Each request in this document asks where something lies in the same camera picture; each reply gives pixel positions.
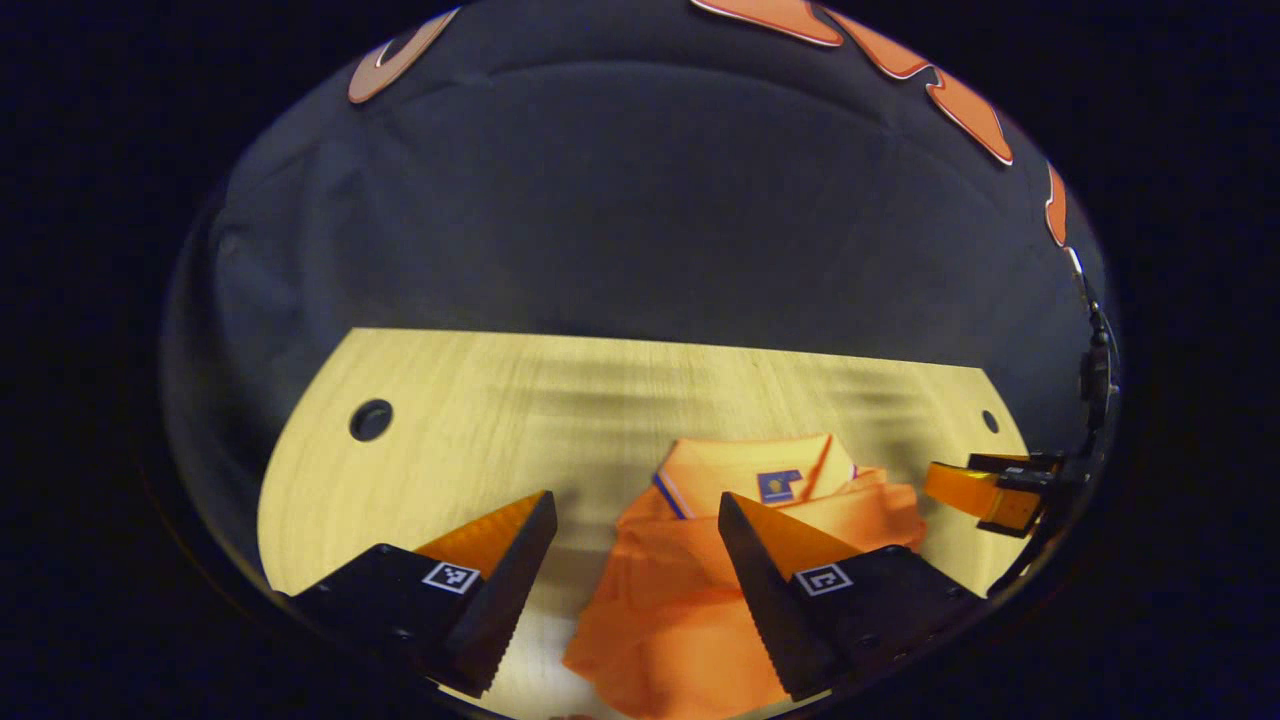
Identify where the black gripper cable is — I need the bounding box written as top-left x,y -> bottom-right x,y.
985,245 -> 1111,598

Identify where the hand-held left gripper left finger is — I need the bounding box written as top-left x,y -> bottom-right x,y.
285,490 -> 559,699

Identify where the orange T-shirt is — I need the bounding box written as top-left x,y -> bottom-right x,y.
562,433 -> 928,720

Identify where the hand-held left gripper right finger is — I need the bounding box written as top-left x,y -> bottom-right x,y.
717,492 -> 996,703

